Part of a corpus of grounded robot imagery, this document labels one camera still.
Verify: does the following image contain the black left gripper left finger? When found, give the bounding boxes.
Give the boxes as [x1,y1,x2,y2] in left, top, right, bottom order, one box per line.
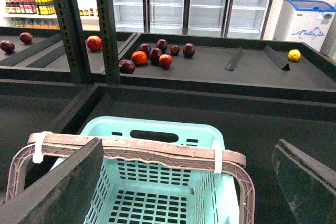
[1,138,103,223]

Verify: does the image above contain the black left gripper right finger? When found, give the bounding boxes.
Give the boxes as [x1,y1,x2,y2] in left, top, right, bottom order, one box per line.
[271,139,335,223]

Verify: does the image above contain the teal plastic shopping basket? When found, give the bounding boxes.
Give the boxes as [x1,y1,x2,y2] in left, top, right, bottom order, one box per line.
[51,116,240,224]

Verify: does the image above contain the dark red apple front left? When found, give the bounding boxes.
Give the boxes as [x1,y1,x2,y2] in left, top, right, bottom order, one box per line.
[119,59,135,74]

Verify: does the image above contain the dark apple far left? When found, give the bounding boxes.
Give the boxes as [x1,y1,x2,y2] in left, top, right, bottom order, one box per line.
[0,40,15,54]

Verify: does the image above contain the red apple in group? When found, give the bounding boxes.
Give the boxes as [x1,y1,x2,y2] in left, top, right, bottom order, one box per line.
[159,54,173,68]

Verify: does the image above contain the small dark red apple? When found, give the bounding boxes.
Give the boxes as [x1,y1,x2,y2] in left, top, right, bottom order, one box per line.
[170,45,180,56]

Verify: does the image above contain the white zip tie left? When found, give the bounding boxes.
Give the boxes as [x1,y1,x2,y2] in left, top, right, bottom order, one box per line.
[29,131,52,164]

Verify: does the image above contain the white zip tie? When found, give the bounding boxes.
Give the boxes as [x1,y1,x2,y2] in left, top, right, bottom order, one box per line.
[29,131,52,164]
[212,140,223,174]

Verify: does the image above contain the white zip tie right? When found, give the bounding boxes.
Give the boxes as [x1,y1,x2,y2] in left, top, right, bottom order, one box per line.
[212,140,223,174]

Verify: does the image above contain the yellow lemon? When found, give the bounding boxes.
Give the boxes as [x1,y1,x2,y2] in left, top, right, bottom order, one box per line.
[288,49,301,62]

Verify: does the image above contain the black divider right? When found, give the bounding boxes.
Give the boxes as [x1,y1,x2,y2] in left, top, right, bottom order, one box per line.
[263,45,290,71]

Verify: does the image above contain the black divider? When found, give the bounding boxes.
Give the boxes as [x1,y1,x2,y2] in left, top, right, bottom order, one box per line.
[263,45,290,71]
[225,47,243,71]

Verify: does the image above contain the black divider left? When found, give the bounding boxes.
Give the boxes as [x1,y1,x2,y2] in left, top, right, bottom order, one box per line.
[225,47,243,71]

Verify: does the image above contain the black display tray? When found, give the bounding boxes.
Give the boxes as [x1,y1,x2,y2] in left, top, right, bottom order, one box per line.
[119,33,335,103]

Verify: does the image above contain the orange fruit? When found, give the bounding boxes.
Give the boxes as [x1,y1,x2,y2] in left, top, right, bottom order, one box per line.
[131,51,148,66]

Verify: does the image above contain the white blue chest freezer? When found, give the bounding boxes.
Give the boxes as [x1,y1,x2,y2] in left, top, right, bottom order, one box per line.
[272,0,335,51]

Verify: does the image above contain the shelf with sauce bottles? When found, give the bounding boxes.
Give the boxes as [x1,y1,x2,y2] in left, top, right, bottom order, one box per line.
[1,0,99,30]

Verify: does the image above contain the glass door refrigerator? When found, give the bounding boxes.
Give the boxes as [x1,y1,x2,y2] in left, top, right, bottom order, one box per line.
[113,0,272,39]

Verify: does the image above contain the red apple behind post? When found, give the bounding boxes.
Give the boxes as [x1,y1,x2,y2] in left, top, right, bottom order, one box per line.
[87,36,102,51]

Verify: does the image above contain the black perforated shelf post rear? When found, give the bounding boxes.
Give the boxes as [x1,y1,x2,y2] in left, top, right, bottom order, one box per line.
[53,0,91,83]

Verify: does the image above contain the black perforated shelf post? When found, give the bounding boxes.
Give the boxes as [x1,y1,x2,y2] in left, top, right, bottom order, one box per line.
[53,0,91,83]
[97,0,120,84]

